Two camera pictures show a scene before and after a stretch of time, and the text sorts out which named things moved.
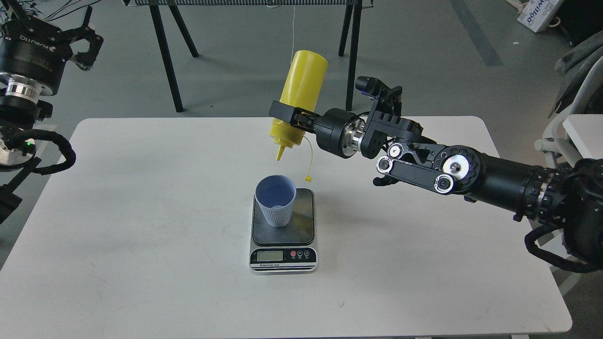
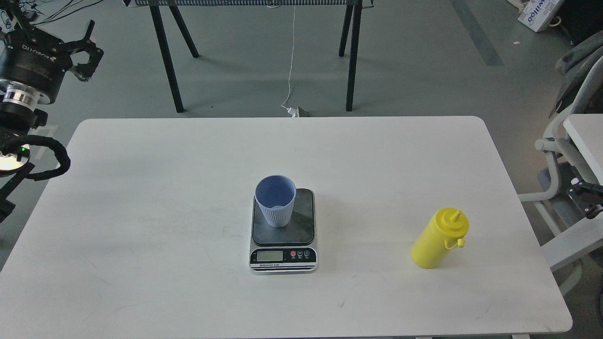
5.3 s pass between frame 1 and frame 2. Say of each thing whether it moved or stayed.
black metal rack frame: stayed
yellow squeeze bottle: moved
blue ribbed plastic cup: stayed
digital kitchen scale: stayed
